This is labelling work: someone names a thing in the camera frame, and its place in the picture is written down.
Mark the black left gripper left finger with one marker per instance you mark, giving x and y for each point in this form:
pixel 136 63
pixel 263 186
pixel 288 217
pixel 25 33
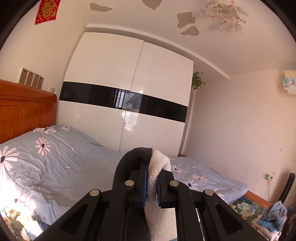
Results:
pixel 126 218

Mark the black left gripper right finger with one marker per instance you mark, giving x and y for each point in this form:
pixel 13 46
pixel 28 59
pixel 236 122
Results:
pixel 177 195

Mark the dark grey fleece jacket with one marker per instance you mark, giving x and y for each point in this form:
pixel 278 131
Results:
pixel 151 222

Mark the blue clothes pile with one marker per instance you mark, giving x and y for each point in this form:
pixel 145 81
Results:
pixel 274 217

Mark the teal floral bed blanket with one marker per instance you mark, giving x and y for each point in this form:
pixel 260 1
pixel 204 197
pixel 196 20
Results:
pixel 248 209

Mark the light blue floral quilt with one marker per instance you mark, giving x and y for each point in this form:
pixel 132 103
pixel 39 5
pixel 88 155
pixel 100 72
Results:
pixel 46 171

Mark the white black sliding wardrobe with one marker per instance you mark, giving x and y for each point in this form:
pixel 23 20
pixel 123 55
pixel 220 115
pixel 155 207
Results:
pixel 126 93

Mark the hanging green plant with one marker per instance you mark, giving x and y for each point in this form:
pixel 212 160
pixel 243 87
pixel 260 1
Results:
pixel 197 81

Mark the orange wooden headboard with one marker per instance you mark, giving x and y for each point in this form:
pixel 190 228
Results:
pixel 23 108

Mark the white flower ceiling lamp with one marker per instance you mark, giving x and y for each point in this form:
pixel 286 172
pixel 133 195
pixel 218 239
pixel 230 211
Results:
pixel 226 15

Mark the orange wooden bed frame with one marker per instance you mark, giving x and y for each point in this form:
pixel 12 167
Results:
pixel 257 199

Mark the wall socket with green plug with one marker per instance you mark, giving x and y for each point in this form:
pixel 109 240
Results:
pixel 269 178

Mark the wall photo frame set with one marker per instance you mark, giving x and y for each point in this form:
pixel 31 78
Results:
pixel 31 79

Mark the wall calendar scroll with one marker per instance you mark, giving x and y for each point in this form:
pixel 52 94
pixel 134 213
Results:
pixel 289 81

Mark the red paper wall decoration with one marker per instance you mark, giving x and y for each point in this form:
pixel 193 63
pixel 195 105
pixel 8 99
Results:
pixel 47 11

